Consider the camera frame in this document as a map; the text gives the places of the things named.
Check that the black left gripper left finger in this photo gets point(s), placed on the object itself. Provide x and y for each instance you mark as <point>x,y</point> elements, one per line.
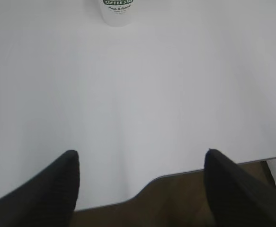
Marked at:
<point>46,200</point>

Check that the white paper cup green logo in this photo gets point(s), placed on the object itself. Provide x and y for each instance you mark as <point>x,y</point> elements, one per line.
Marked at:
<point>116,13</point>

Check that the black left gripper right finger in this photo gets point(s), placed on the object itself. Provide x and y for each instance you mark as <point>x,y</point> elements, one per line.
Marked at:
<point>235,198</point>

